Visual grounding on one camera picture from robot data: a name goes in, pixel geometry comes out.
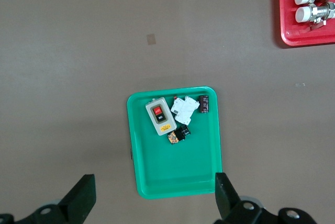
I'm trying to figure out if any black cylindrical capacitor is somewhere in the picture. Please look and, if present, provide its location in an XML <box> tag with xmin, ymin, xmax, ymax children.
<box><xmin>198</xmin><ymin>94</ymin><xmax>210</xmax><ymax>114</ymax></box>

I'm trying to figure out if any grey on-off switch box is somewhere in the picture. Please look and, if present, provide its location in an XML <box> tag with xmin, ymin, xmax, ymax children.
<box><xmin>145</xmin><ymin>96</ymin><xmax>177</xmax><ymax>137</ymax></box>

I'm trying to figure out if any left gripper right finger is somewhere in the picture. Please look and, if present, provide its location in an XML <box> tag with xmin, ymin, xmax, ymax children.
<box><xmin>213</xmin><ymin>172</ymin><xmax>317</xmax><ymax>224</ymax></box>

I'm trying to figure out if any green plastic tray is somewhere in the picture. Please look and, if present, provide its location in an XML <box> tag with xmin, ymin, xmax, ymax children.
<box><xmin>127</xmin><ymin>85</ymin><xmax>224</xmax><ymax>200</ymax></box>

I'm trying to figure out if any white circuit breaker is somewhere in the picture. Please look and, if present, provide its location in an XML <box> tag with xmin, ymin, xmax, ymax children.
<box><xmin>170</xmin><ymin>95</ymin><xmax>201</xmax><ymax>126</ymax></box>

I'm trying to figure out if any red tray with pipe fittings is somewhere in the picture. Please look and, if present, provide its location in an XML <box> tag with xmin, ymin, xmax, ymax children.
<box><xmin>277</xmin><ymin>0</ymin><xmax>335</xmax><ymax>48</ymax></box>

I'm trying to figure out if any black and orange component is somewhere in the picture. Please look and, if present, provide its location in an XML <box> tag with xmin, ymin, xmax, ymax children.
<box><xmin>166</xmin><ymin>125</ymin><xmax>192</xmax><ymax>147</ymax></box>

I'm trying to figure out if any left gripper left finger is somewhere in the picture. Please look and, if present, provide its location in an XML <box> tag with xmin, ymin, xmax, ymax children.
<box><xmin>0</xmin><ymin>174</ymin><xmax>96</xmax><ymax>224</ymax></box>

